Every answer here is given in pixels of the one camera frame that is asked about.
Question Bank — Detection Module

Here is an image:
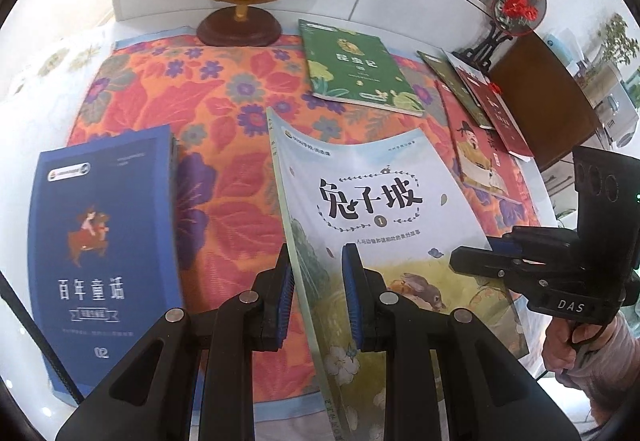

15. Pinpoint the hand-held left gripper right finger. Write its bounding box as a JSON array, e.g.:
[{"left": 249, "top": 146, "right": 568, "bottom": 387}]
[{"left": 340, "top": 243, "right": 586, "bottom": 441}]

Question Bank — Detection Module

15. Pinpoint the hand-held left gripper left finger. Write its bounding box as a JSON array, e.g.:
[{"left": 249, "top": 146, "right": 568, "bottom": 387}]
[{"left": 55, "top": 243, "right": 297, "bottom": 441}]

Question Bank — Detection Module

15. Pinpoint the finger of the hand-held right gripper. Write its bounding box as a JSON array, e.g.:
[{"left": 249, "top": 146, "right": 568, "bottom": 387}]
[
  {"left": 490, "top": 226, "right": 582, "bottom": 268},
  {"left": 449, "top": 246, "right": 551, "bottom": 293}
]

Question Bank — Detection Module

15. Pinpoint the orange red book scholar cover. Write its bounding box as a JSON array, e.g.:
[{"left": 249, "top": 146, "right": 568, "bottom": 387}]
[{"left": 435, "top": 81, "right": 543, "bottom": 229}]

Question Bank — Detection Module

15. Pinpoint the white book rabbit meadow cover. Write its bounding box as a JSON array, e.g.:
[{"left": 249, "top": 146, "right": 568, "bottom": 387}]
[{"left": 265, "top": 106, "right": 531, "bottom": 441}]

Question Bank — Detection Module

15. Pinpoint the dark red book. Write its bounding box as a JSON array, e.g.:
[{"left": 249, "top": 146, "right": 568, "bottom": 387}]
[{"left": 457, "top": 68, "right": 535, "bottom": 158}]

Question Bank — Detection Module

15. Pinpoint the olive green book butterfly cover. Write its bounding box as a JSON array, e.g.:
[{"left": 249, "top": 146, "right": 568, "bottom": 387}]
[{"left": 416, "top": 50, "right": 495, "bottom": 130}]

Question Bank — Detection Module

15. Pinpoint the blue book deer rider cover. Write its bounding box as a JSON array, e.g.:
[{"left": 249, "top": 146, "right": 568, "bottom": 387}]
[{"left": 27, "top": 123, "right": 183, "bottom": 397}]

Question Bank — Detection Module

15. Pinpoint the green book yellow insect cover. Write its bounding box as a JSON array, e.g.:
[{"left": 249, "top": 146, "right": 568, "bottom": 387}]
[{"left": 298, "top": 17, "right": 427, "bottom": 118}]

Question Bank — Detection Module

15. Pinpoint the person's right forearm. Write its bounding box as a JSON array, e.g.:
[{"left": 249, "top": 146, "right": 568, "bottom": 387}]
[{"left": 590, "top": 308, "right": 640, "bottom": 412}]

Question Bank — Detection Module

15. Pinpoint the person's right hand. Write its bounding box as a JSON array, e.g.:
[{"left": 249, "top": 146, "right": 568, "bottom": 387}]
[{"left": 543, "top": 315, "right": 619, "bottom": 373}]

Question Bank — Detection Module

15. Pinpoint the orange floral mat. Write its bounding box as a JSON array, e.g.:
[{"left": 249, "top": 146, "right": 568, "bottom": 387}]
[{"left": 65, "top": 26, "right": 543, "bottom": 422}]

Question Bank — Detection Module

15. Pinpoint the white appliance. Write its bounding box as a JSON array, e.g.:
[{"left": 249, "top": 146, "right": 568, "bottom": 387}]
[{"left": 599, "top": 90, "right": 640, "bottom": 148}]

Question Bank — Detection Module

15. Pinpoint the brown wooden cabinet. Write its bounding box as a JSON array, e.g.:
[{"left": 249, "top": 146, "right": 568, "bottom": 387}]
[{"left": 487, "top": 31, "right": 601, "bottom": 172}]

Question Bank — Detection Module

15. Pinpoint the pale blue box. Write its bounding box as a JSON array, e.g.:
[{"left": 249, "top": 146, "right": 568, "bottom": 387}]
[{"left": 545, "top": 33, "right": 582, "bottom": 68}]

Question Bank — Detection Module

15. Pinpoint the green leafy plant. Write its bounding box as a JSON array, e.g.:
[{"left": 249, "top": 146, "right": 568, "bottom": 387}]
[{"left": 599, "top": 13, "right": 632, "bottom": 72}]

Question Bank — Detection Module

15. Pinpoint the black fan stand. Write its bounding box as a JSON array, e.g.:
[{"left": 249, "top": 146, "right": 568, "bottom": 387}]
[{"left": 452, "top": 28, "right": 506, "bottom": 70}]

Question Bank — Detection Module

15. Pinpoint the red flower round fan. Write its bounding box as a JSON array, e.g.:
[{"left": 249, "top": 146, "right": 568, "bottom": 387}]
[{"left": 492, "top": 0, "right": 549, "bottom": 38}]

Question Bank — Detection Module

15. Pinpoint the black cable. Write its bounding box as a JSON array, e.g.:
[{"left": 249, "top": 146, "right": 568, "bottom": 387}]
[
  {"left": 536, "top": 335, "right": 594, "bottom": 383},
  {"left": 0, "top": 271, "right": 85, "bottom": 406}
]

